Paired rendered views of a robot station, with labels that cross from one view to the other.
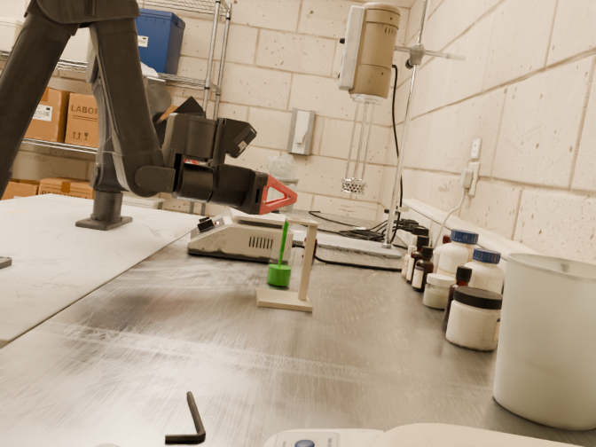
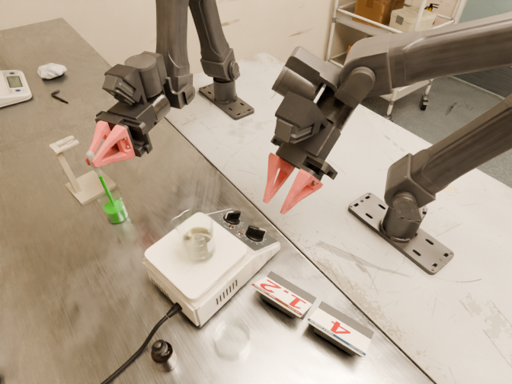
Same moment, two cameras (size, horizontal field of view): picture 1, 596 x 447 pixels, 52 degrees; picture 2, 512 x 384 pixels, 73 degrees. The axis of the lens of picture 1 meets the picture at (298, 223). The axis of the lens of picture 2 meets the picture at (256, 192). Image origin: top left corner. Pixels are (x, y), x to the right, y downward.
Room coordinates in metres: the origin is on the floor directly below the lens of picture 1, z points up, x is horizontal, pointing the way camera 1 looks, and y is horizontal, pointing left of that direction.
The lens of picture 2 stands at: (1.54, -0.04, 1.43)
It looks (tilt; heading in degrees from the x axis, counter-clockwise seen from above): 46 degrees down; 142
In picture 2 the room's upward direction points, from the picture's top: straight up
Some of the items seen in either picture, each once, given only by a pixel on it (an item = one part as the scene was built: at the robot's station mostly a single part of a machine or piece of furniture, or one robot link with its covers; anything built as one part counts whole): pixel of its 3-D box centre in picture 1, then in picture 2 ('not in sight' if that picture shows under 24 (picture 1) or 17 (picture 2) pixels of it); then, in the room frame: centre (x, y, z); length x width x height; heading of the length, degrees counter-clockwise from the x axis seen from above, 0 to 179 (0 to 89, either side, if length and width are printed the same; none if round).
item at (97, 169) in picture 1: (113, 178); (408, 194); (1.38, 0.43, 1.00); 0.09 x 0.06 x 0.06; 123
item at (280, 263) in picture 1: (279, 267); (113, 206); (1.02, 0.02, 0.93); 0.04 x 0.04 x 0.06
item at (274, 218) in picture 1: (260, 216); (196, 251); (1.24, 0.08, 0.98); 0.12 x 0.12 x 0.01; 10
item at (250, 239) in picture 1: (244, 236); (211, 257); (1.24, 0.10, 0.94); 0.22 x 0.13 x 0.08; 100
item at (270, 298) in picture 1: (288, 260); (81, 164); (0.90, 0.01, 0.96); 0.08 x 0.08 x 0.13; 8
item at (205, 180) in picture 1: (192, 178); (151, 105); (0.93, 0.17, 1.06); 0.07 x 0.06 x 0.07; 119
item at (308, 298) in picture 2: not in sight; (284, 292); (1.36, 0.17, 0.92); 0.09 x 0.06 x 0.04; 18
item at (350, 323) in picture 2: not in sight; (340, 326); (1.45, 0.20, 0.92); 0.09 x 0.06 x 0.04; 18
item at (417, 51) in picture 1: (413, 57); not in sight; (1.65, -0.23, 1.41); 0.25 x 0.11 x 0.05; 89
